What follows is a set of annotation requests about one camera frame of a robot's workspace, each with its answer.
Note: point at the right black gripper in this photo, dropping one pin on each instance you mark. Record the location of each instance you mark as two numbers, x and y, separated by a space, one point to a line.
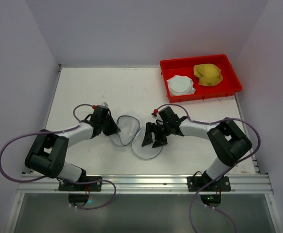
159 131

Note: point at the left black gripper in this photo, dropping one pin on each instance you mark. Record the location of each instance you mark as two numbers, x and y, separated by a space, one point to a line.
106 124

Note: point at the white mesh laundry bag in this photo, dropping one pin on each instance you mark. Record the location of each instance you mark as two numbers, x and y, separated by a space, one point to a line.
132 134

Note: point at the white round pad insert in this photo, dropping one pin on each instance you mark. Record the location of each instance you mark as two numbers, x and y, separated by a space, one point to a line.
180 85

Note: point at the yellow bra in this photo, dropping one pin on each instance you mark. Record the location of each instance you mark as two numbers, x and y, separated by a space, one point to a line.
208 74

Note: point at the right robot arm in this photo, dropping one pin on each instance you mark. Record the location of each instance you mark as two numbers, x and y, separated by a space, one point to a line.
227 139

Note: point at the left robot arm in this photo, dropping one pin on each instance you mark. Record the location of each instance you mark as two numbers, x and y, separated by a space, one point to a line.
48 152

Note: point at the red plastic tray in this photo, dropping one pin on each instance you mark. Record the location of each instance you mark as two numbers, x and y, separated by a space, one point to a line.
185 67

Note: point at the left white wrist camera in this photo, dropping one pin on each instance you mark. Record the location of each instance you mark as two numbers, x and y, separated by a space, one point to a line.
102 105

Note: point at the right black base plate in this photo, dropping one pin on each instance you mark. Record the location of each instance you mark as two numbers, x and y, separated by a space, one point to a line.
207 187

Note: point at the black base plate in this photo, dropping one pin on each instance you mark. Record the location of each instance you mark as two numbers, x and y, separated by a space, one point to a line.
207 187
79 193

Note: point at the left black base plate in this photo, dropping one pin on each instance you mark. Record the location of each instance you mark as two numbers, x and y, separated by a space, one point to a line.
79 193

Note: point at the aluminium mounting rail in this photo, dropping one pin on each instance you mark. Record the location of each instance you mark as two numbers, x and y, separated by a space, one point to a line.
163 184

